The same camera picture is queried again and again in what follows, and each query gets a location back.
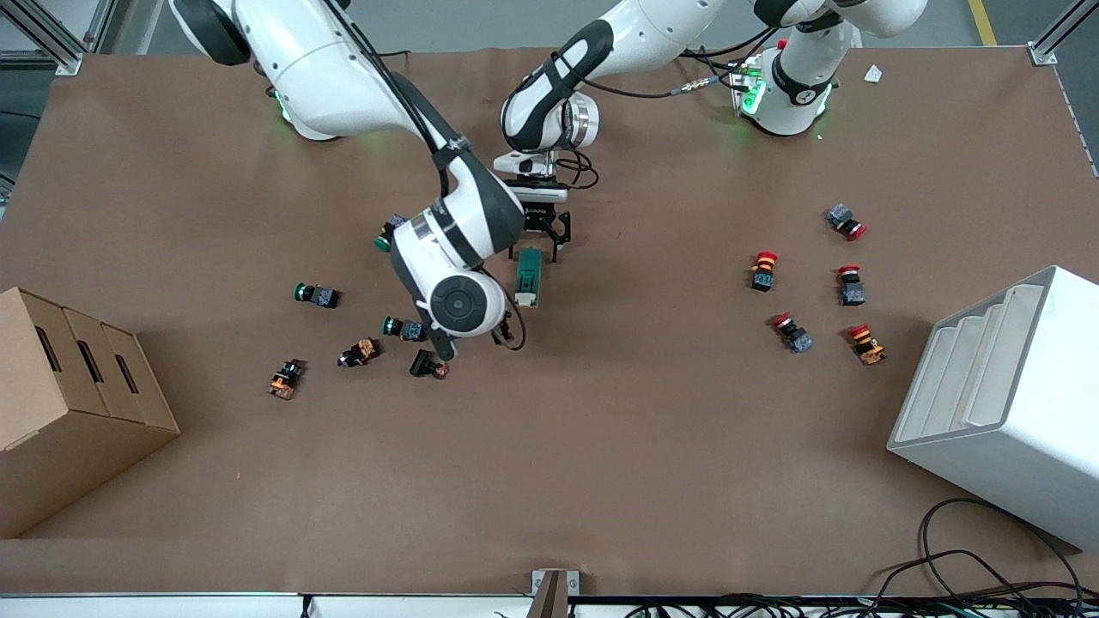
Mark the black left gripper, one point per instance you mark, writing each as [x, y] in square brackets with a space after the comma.
[538, 213]

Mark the green load switch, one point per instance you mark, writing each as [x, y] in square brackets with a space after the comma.
[528, 279]

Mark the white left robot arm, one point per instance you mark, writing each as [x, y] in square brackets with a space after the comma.
[635, 30]

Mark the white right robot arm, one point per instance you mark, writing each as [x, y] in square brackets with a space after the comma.
[343, 77]

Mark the brown paper table cover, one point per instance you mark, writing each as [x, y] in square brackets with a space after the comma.
[601, 446]

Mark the red mushroom button orange block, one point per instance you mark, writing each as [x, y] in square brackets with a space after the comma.
[762, 276]
[869, 348]

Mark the red mushroom button grey block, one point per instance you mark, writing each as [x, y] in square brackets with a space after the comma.
[852, 293]
[841, 216]
[798, 340]

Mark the small white paper scrap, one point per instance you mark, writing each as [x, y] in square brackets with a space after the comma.
[873, 74]

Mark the brown cardboard box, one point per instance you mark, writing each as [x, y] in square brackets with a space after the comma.
[60, 429]

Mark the white slotted storage rack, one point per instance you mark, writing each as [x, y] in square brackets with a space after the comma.
[1022, 412]

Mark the black switch with red lens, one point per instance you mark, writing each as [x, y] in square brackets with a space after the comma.
[421, 365]

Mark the green push button switch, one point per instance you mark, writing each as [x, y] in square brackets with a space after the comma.
[324, 297]
[389, 230]
[405, 329]

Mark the black orange button switch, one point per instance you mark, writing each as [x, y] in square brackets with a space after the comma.
[285, 381]
[365, 349]

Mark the metal table edge bracket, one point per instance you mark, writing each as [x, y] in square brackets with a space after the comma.
[554, 588]

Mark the white table edge rail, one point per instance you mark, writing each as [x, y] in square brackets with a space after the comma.
[172, 606]

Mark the aluminium frame profile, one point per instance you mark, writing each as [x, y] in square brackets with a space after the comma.
[51, 34]
[1060, 34]

